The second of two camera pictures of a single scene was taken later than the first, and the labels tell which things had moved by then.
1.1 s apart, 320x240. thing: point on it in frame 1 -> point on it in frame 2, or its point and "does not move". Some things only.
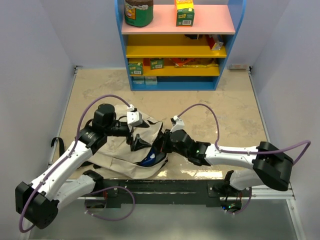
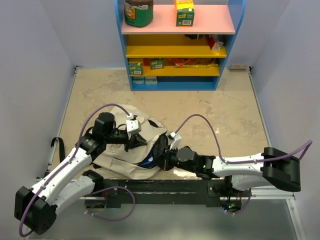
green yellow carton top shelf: x=185 y=13 does not move
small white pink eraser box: x=238 y=66 does not move
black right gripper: x=162 y=144 -> x=163 y=160
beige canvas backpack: x=135 y=153 does not move
